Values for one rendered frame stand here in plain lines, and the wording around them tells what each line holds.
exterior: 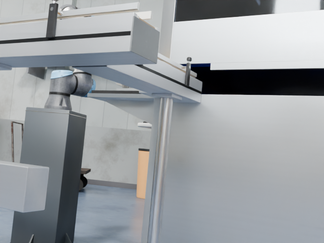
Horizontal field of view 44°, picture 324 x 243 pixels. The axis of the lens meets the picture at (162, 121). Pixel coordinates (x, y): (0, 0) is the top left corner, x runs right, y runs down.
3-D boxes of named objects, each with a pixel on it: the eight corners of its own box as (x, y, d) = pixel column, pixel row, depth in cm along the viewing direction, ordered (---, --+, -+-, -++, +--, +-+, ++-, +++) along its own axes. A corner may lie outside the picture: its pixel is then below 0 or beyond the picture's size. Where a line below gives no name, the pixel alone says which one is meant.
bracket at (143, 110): (164, 128, 192) (167, 101, 193) (161, 128, 189) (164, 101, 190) (107, 125, 208) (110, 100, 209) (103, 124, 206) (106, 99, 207)
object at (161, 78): (171, 102, 177) (175, 67, 178) (204, 102, 170) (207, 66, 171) (67, 67, 117) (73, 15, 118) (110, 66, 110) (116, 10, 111)
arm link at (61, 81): (44, 92, 222) (47, 68, 223) (65, 96, 232) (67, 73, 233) (56, 91, 214) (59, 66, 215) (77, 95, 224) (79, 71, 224)
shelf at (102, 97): (222, 116, 241) (223, 113, 241) (171, 98, 179) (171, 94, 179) (154, 114, 263) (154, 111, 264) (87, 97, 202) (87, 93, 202)
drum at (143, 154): (167, 198, 528) (171, 151, 532) (160, 201, 489) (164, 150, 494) (139, 195, 537) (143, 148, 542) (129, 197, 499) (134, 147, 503)
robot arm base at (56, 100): (38, 108, 216) (40, 90, 216) (51, 111, 231) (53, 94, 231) (64, 110, 213) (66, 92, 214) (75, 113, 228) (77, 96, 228)
